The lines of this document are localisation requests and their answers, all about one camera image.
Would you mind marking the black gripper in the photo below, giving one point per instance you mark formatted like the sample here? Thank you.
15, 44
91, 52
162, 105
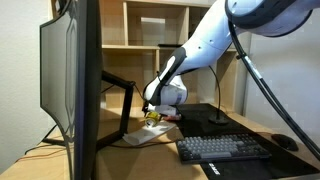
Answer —
146, 108

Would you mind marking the yellow soda can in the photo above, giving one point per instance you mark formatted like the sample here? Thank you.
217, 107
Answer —
152, 119

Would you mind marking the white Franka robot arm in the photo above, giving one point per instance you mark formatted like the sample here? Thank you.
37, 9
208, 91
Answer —
206, 43

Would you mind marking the black monitor stand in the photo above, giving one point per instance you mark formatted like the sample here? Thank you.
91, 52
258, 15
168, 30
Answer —
126, 106

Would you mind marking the white cloth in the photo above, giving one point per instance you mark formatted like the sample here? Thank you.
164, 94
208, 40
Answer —
146, 134

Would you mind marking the red snack packet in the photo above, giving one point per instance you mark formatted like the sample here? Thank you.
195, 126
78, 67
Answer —
171, 117

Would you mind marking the black desk mat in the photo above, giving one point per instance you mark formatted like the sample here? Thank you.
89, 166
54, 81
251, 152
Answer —
200, 126

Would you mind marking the wooden desk hutch shelf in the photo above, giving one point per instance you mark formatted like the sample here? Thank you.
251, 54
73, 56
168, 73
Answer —
133, 60

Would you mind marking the black curved computer monitor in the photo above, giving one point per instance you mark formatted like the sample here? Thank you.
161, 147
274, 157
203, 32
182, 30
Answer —
83, 83

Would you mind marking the flat black device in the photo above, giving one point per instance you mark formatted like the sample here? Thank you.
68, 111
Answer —
171, 45

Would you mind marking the grey mechanical keyboard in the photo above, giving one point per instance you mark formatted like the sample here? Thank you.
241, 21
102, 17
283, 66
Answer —
220, 148

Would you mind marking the black computer mouse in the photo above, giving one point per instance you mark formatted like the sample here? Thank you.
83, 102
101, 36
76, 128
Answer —
285, 141

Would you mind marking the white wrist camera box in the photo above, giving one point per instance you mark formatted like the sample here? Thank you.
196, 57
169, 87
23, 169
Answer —
163, 109

